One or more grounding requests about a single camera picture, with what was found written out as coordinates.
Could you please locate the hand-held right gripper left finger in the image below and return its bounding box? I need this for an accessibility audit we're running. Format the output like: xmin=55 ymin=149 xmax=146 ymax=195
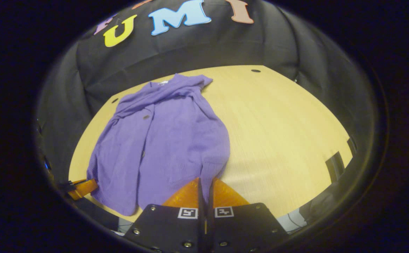
xmin=124 ymin=177 xmax=205 ymax=253

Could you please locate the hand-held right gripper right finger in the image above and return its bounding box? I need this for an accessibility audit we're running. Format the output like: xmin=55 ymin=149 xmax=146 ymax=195
xmin=205 ymin=177 xmax=289 ymax=253

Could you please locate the purple knit cardigan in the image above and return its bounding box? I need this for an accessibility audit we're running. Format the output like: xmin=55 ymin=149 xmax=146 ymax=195
xmin=87 ymin=73 xmax=231 ymax=216

